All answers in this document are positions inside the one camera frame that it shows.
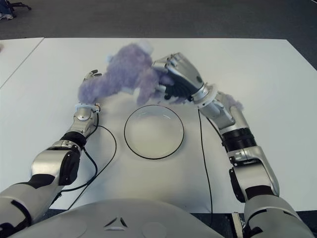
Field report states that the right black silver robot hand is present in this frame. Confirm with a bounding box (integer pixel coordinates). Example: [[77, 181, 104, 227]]
[[152, 52, 209, 105]]

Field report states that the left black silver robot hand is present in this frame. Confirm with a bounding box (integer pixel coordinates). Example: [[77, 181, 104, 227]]
[[83, 70, 104, 81]]

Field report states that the purple plush bunny doll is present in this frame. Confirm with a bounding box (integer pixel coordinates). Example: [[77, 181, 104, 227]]
[[78, 39, 245, 111]]

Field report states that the white plate with black rim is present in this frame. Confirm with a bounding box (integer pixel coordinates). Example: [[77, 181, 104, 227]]
[[124, 105, 185, 160]]

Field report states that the black office chair base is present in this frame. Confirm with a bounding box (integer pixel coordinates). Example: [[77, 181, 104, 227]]
[[9, 0, 32, 10]]

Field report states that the grey robot torso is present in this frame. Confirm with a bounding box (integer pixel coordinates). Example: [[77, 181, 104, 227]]
[[14, 198, 223, 238]]

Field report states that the white table leg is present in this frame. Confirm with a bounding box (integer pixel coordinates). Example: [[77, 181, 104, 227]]
[[226, 212, 246, 230]]

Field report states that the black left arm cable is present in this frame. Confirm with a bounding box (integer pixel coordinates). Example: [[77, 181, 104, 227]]
[[59, 123, 117, 212]]

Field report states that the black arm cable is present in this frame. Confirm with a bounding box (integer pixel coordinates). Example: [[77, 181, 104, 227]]
[[59, 123, 117, 212], [197, 109, 213, 214]]

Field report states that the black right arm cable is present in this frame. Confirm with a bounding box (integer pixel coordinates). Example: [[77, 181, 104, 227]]
[[197, 109, 213, 214]]

